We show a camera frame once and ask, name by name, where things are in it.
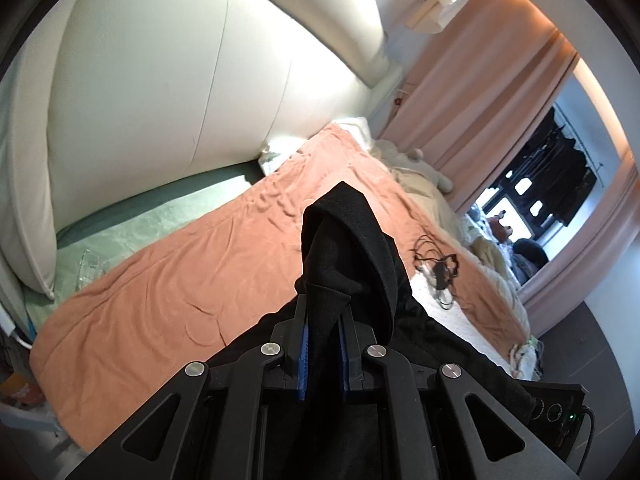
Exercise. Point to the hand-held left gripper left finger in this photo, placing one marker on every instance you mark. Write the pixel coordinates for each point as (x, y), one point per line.
(302, 360)

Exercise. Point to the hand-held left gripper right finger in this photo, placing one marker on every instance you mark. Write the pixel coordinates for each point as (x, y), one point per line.
(343, 360)

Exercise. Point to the black shirt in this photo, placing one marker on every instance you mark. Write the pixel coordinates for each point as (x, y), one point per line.
(350, 240)

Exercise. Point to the hanging dark clothes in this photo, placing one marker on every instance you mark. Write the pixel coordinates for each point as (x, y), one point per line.
(565, 170)

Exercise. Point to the crumpled cream floral cloth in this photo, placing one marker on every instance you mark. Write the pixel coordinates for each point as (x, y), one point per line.
(525, 357)

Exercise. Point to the white floral bed sheet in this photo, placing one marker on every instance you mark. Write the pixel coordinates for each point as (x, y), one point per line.
(450, 320)

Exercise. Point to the orange-brown blanket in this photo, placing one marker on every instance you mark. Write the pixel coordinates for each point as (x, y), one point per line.
(175, 280)

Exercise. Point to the dark round cushion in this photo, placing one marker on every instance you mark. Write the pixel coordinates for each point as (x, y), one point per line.
(531, 251)

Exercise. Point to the pink curtain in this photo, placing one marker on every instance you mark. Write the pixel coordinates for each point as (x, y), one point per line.
(590, 240)
(475, 85)

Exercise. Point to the brown plush toy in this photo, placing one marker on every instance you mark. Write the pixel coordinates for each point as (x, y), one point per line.
(501, 227)

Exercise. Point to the green bed sheet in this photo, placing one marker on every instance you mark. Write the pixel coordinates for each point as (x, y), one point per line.
(150, 220)

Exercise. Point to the window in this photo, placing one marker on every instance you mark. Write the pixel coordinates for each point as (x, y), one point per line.
(505, 210)

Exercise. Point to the beige plush toy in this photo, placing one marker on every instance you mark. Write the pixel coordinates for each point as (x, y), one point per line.
(420, 165)

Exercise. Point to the white pillow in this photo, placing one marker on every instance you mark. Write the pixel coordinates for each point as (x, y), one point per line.
(356, 130)

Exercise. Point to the clear plastic item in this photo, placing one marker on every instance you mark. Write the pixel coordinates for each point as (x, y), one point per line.
(90, 267)

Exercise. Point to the orange box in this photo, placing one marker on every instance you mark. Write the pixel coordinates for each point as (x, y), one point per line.
(20, 391)

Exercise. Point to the white side cushion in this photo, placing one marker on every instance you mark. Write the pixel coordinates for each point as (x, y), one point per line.
(30, 185)

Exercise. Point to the white padded headboard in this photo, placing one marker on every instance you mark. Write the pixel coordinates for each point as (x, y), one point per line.
(150, 60)

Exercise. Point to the black frame device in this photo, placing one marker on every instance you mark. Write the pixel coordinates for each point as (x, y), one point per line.
(445, 270)

